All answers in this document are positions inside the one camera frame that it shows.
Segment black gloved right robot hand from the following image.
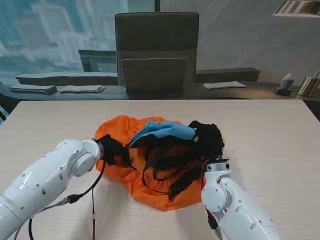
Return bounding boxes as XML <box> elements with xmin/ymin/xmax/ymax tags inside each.
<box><xmin>188</xmin><ymin>120</ymin><xmax>226</xmax><ymax>161</ymax></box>

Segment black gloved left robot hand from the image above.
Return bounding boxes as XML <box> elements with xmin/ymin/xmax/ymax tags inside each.
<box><xmin>96</xmin><ymin>134</ymin><xmax>138</xmax><ymax>172</ymax></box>

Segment blue yellow black backpack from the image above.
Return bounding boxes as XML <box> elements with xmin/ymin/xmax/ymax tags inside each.
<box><xmin>128</xmin><ymin>119</ymin><xmax>227</xmax><ymax>201</ymax></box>

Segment orange rain cover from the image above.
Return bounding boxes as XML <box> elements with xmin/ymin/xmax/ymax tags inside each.
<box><xmin>94</xmin><ymin>114</ymin><xmax>208</xmax><ymax>213</ymax></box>

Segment white paper sheets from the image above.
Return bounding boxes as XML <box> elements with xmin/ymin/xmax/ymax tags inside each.
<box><xmin>202</xmin><ymin>80</ymin><xmax>248</xmax><ymax>90</ymax></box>

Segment dark background desk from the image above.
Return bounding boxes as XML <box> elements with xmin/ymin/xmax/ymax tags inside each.
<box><xmin>0</xmin><ymin>81</ymin><xmax>320</xmax><ymax>102</ymax></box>

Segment long dark slab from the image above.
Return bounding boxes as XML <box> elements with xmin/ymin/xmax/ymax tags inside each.
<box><xmin>195</xmin><ymin>67</ymin><xmax>262</xmax><ymax>83</ymax></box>

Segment thin grey paper stack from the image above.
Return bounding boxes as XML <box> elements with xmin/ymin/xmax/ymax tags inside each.
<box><xmin>59</xmin><ymin>84</ymin><xmax>106</xmax><ymax>95</ymax></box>

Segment long grey slab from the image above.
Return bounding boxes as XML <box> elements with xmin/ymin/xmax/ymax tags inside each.
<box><xmin>14</xmin><ymin>71</ymin><xmax>118</xmax><ymax>86</ymax></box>

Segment egg-shaped ornament on base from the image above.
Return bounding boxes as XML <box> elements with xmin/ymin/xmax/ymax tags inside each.
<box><xmin>272</xmin><ymin>72</ymin><xmax>296</xmax><ymax>96</ymax></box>

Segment thick grey paper stack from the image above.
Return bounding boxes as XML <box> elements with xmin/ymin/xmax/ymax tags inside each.
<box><xmin>6</xmin><ymin>84</ymin><xmax>58</xmax><ymax>95</ymax></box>

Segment row of tan books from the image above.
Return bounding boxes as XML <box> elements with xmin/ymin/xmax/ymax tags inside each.
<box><xmin>296</xmin><ymin>71</ymin><xmax>320</xmax><ymax>98</ymax></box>

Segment dark brown office chair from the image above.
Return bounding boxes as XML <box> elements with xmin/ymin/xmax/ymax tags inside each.
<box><xmin>114</xmin><ymin>11</ymin><xmax>200</xmax><ymax>96</ymax></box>

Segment copper lamp shade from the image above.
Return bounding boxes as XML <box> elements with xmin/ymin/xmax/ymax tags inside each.
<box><xmin>271</xmin><ymin>0</ymin><xmax>320</xmax><ymax>18</ymax></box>

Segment thin red right wire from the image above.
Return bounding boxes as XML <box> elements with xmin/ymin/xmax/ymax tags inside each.
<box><xmin>199</xmin><ymin>159</ymin><xmax>216</xmax><ymax>221</ymax></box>

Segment thin red wire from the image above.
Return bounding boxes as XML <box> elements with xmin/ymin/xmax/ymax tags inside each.
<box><xmin>91</xmin><ymin>187</ymin><xmax>97</xmax><ymax>240</ymax></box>
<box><xmin>199</xmin><ymin>159</ymin><xmax>216</xmax><ymax>221</ymax></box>

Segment black left USB cable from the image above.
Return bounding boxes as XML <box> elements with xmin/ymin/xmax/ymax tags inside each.
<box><xmin>11</xmin><ymin>159</ymin><xmax>106</xmax><ymax>240</ymax></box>

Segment black usb cable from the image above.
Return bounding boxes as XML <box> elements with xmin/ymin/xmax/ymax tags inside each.
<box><xmin>207</xmin><ymin>214</ymin><xmax>223</xmax><ymax>240</ymax></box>
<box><xmin>11</xmin><ymin>159</ymin><xmax>106</xmax><ymax>240</ymax></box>

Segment thin red left wire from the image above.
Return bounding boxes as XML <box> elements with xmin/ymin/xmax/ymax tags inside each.
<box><xmin>91</xmin><ymin>187</ymin><xmax>97</xmax><ymax>240</ymax></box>

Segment black right USB cable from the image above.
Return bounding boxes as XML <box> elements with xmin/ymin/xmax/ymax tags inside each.
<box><xmin>207</xmin><ymin>214</ymin><xmax>223</xmax><ymax>240</ymax></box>

